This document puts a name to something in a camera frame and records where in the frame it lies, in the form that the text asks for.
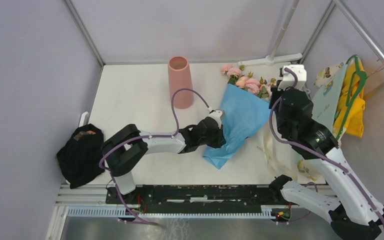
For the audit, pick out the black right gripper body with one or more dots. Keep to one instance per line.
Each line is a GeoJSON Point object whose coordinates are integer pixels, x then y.
{"type": "Point", "coordinates": [282, 127]}

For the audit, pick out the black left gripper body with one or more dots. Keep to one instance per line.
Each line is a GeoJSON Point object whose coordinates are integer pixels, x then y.
{"type": "Point", "coordinates": [213, 140]}

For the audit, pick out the pink artificial flower bunch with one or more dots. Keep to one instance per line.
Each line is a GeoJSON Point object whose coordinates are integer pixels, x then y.
{"type": "Point", "coordinates": [239, 78]}

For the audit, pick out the blue flower wrapping paper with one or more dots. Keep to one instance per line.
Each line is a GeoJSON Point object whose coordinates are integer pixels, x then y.
{"type": "Point", "coordinates": [245, 114]}

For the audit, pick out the pink cylindrical vase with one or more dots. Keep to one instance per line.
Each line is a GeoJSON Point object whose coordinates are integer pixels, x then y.
{"type": "Point", "coordinates": [179, 77]}

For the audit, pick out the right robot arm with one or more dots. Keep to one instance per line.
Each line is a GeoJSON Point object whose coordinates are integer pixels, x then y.
{"type": "Point", "coordinates": [354, 213]}

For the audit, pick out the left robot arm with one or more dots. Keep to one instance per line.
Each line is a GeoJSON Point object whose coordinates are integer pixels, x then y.
{"type": "Point", "coordinates": [126, 148]}

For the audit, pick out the light green printed garment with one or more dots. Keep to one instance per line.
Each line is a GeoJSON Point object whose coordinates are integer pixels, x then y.
{"type": "Point", "coordinates": [325, 102]}

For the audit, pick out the white clothes rack stand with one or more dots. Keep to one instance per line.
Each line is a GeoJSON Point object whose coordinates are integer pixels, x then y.
{"type": "Point", "coordinates": [271, 58]}

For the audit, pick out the green clothes hanger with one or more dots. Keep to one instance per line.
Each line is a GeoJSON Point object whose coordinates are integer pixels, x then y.
{"type": "Point", "coordinates": [347, 99]}

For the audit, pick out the black cloth pile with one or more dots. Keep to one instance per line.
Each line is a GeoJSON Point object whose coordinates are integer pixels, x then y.
{"type": "Point", "coordinates": [79, 158]}

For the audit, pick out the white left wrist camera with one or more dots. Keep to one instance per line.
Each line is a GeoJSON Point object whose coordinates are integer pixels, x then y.
{"type": "Point", "coordinates": [217, 115]}

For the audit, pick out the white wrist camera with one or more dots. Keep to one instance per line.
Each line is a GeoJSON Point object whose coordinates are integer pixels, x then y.
{"type": "Point", "coordinates": [217, 115]}
{"type": "Point", "coordinates": [292, 75]}

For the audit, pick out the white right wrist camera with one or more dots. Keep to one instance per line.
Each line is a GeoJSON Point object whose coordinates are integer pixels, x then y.
{"type": "Point", "coordinates": [292, 75]}

